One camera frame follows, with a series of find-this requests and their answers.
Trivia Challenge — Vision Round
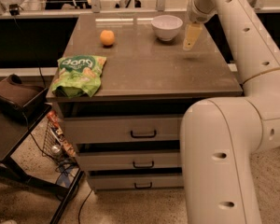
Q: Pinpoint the orange fruit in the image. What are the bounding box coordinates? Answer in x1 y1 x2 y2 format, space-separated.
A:
100 30 115 46

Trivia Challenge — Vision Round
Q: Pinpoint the wire basket with snacks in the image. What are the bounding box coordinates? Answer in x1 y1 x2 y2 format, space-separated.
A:
43 110 76 165

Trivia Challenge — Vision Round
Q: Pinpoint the green rice chip bag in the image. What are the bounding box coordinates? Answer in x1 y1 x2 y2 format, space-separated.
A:
51 55 106 98

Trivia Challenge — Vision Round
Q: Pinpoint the top grey drawer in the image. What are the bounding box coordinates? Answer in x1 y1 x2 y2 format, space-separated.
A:
61 115 182 144

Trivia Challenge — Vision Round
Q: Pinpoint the bottom grey drawer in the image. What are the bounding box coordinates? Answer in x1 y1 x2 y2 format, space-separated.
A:
87 174 184 191

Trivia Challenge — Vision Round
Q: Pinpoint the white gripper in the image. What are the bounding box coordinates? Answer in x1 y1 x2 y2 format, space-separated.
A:
183 0 216 50

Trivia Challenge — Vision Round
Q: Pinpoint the grey drawer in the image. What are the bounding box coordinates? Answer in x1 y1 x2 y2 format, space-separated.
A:
76 150 181 171
87 174 184 191
61 115 182 144

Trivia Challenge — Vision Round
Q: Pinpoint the middle grey drawer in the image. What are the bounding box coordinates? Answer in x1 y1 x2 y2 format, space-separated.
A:
76 150 181 171

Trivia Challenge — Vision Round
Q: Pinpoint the grey drawer cabinet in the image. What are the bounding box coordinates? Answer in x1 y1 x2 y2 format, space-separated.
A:
47 12 242 178

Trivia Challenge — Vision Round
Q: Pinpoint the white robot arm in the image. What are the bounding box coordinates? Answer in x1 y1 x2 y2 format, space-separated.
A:
180 0 280 224

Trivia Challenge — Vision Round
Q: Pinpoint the white bowl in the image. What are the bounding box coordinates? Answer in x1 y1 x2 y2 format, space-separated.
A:
151 15 183 41

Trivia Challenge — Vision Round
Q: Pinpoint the black floor cable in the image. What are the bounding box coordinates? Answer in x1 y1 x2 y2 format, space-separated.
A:
77 189 94 224

